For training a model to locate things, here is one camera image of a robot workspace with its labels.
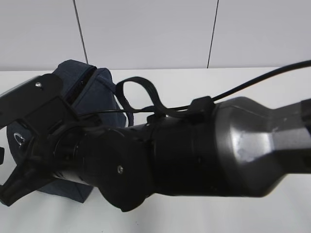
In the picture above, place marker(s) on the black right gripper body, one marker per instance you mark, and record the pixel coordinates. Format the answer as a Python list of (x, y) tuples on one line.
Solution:
[(56, 137)]

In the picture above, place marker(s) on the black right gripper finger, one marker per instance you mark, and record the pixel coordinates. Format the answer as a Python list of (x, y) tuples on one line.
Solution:
[(26, 178)]

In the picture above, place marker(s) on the navy blue lunch bag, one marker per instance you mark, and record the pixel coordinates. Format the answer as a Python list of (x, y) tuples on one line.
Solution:
[(90, 92)]

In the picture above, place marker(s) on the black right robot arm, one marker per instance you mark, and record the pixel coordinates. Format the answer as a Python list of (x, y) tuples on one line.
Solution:
[(236, 148)]

